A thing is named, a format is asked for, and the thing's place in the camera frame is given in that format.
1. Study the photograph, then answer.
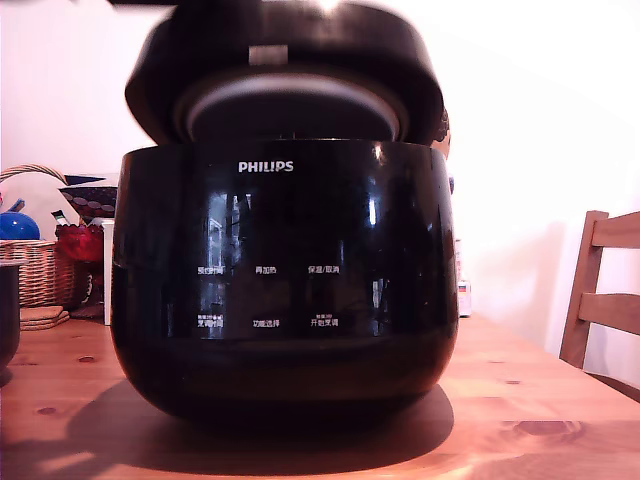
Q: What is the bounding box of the black rice cooker lid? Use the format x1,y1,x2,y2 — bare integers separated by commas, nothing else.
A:
123,0,447,150

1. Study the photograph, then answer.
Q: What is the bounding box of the black Philips rice cooker body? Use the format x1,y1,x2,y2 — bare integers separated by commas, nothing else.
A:
110,138,460,422

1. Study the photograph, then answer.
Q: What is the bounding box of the white printed package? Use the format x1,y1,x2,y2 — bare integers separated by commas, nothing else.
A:
454,238,474,319

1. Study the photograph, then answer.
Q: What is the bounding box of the round tan and dark ornament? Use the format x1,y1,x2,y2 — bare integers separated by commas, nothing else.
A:
433,105,454,157

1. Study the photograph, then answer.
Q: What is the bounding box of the white upright box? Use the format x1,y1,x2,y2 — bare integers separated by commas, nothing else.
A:
101,218,118,327

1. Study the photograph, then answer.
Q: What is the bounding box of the dotted dark patterned bowl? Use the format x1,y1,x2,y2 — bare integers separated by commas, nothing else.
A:
58,173,121,222

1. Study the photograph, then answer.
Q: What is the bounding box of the red glass bowl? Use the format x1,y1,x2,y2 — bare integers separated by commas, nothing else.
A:
54,224,105,265

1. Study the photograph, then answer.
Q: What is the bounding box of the wooden chair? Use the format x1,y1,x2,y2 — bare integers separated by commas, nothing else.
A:
558,210,640,392

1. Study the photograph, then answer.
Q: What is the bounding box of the woven wicker basket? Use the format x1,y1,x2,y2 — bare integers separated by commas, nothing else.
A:
0,164,77,309

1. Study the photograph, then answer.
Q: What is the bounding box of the white cloth in basket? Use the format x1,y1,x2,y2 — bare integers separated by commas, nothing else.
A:
0,171,81,242

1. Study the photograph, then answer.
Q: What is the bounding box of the blue ball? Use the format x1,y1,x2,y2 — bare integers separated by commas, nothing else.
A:
0,211,42,242

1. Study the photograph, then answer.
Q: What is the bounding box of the dark pot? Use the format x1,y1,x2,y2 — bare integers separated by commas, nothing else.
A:
0,259,30,389

